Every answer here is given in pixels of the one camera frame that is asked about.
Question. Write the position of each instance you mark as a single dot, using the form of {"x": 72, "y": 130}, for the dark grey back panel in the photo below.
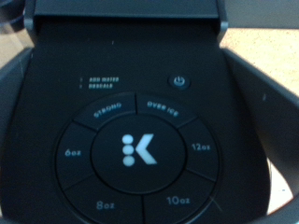
{"x": 264, "y": 12}

